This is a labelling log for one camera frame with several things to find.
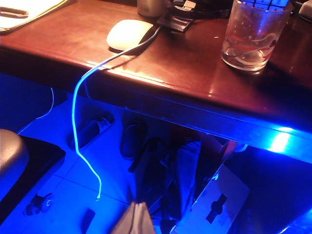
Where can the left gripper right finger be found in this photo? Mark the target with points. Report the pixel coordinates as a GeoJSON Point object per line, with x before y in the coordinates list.
{"type": "Point", "coordinates": [145, 221]}

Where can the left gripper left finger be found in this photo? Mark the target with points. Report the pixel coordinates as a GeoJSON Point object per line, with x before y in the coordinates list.
{"type": "Point", "coordinates": [126, 221]}

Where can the printed glass cup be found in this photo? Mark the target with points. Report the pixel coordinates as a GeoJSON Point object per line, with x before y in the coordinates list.
{"type": "Point", "coordinates": [253, 36]}

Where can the dark fabric bag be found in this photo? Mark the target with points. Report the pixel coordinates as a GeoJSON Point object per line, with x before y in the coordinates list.
{"type": "Point", "coordinates": [182, 170]}

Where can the dark slipper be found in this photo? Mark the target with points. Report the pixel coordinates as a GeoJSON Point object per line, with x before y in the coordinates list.
{"type": "Point", "coordinates": [132, 139]}

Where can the flat cardboard box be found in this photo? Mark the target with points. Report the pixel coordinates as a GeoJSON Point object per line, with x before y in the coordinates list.
{"type": "Point", "coordinates": [231, 190]}

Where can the black and white shoe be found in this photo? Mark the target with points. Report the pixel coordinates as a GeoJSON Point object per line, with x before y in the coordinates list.
{"type": "Point", "coordinates": [90, 131]}

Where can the black chair seat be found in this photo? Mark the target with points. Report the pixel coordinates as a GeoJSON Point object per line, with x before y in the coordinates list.
{"type": "Point", "coordinates": [41, 161]}

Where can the grey chair armrest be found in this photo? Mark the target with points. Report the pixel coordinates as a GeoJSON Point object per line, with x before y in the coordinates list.
{"type": "Point", "coordinates": [12, 151]}

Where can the white computer mouse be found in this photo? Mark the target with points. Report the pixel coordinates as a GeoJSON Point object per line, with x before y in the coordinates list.
{"type": "Point", "coordinates": [126, 34]}

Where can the dark card holder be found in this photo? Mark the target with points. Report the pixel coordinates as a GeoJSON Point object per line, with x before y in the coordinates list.
{"type": "Point", "coordinates": [175, 24]}

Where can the white insulated bottle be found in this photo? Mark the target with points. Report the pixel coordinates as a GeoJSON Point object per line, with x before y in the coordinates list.
{"type": "Point", "coordinates": [151, 7]}

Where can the small white usb stick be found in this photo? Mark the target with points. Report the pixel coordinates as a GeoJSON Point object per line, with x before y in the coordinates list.
{"type": "Point", "coordinates": [189, 4]}

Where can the white paper notepad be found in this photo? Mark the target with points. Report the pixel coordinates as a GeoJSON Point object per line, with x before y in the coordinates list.
{"type": "Point", "coordinates": [44, 7]}

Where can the black pen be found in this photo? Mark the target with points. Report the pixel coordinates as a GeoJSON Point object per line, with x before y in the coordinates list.
{"type": "Point", "coordinates": [14, 13]}

